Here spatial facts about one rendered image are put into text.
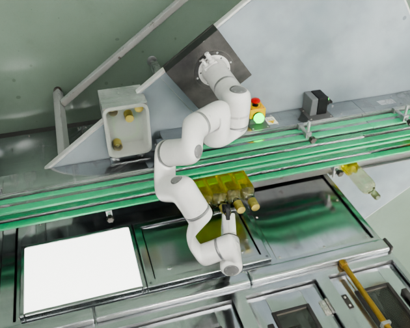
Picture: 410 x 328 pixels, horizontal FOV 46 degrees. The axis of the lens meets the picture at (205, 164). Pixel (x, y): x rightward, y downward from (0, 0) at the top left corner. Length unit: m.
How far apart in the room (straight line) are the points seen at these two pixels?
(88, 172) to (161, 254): 0.44
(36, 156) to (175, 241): 0.95
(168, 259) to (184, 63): 0.73
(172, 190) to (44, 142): 1.30
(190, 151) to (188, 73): 0.52
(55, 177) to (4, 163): 0.58
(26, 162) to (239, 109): 1.25
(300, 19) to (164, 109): 0.65
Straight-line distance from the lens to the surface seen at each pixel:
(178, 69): 1.84
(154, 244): 1.89
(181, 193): 1.42
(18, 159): 2.54
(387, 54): 2.31
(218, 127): 1.54
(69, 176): 1.98
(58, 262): 1.89
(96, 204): 1.97
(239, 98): 1.60
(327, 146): 2.12
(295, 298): 1.79
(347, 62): 2.21
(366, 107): 2.27
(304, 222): 2.06
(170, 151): 1.45
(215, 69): 1.78
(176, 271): 1.79
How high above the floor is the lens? 2.44
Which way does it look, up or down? 51 degrees down
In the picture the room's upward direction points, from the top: 153 degrees clockwise
